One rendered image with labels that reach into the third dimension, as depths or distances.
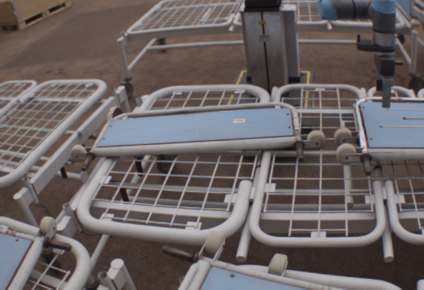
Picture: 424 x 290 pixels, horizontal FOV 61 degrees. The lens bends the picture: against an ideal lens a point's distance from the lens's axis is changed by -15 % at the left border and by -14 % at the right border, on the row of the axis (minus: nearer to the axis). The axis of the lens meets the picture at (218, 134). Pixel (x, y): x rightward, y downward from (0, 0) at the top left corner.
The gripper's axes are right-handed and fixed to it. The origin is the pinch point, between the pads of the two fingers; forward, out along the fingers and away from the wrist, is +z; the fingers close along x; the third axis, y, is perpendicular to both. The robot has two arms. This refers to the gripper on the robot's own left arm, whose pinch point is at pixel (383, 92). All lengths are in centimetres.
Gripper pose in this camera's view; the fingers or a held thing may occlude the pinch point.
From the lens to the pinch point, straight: 133.1
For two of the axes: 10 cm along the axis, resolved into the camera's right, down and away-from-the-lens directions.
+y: 9.7, 0.1, -2.3
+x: 2.0, -4.8, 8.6
